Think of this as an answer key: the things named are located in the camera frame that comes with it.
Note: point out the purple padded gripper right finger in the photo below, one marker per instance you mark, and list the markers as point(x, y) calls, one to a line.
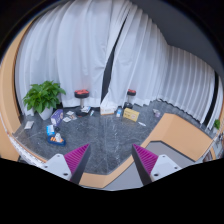
point(152, 167)

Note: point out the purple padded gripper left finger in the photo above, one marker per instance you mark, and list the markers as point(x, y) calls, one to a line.
point(69, 166)

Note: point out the blue orange package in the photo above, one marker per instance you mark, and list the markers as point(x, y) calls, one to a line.
point(56, 140)

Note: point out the purple box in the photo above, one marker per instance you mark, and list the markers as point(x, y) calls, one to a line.
point(57, 117)

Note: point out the yellow cardboard box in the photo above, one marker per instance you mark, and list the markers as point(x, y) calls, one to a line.
point(131, 114)

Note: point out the white paper on floor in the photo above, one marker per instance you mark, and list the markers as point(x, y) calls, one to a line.
point(29, 125)

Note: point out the small blue white box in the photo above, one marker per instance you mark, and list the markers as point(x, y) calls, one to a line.
point(119, 112)

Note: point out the white flat box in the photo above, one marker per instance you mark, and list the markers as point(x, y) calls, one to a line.
point(107, 110)

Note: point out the red black stool left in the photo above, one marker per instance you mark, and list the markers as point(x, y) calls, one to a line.
point(81, 95)

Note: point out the red black stool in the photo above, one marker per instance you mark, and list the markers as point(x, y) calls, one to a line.
point(130, 95)
point(81, 95)

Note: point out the green potted plant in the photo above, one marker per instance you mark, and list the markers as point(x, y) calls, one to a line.
point(43, 98)

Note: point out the red black stool right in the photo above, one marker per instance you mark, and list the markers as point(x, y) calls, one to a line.
point(130, 95)

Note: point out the white curtain right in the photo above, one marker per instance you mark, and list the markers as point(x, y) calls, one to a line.
point(146, 63)

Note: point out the white curtain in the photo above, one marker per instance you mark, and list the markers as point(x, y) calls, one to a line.
point(71, 45)
point(146, 63)

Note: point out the white curtain left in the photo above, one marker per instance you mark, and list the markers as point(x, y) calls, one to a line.
point(71, 45)

